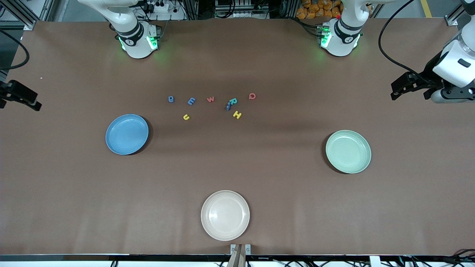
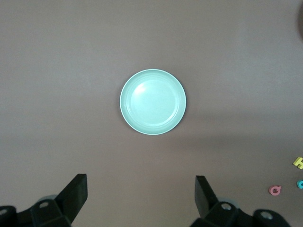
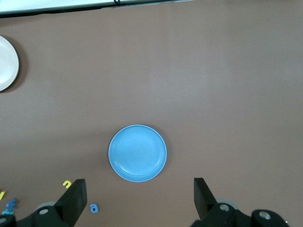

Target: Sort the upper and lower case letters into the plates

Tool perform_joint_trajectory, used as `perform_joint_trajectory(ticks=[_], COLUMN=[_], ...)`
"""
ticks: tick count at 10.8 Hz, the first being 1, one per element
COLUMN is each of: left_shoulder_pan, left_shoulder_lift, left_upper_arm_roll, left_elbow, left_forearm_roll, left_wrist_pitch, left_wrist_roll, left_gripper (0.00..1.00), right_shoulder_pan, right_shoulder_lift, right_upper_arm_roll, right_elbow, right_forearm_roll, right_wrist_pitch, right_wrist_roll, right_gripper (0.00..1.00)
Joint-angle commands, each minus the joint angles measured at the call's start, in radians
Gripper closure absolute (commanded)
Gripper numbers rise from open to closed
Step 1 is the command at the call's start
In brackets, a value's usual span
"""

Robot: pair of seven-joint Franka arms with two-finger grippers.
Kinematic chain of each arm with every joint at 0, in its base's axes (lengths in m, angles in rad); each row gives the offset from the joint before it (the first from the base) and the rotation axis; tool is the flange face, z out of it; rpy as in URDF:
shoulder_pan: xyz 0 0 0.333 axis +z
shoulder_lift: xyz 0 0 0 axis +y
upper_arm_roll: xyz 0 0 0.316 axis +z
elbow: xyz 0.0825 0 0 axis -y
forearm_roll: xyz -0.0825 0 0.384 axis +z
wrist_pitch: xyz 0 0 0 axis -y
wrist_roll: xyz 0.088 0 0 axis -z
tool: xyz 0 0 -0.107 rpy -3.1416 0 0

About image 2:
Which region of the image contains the mint green plate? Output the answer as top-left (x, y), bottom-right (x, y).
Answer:
top-left (119, 69), bottom-right (187, 136)

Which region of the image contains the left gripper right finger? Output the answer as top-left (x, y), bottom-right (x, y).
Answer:
top-left (190, 175), bottom-right (291, 227)

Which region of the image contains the pink letter Q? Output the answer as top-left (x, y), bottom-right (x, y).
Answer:
top-left (268, 185), bottom-right (283, 196)

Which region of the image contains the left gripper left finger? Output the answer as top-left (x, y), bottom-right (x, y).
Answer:
top-left (0, 174), bottom-right (89, 227)

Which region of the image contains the yellow letter H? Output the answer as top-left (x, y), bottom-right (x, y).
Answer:
top-left (293, 156), bottom-right (303, 170)

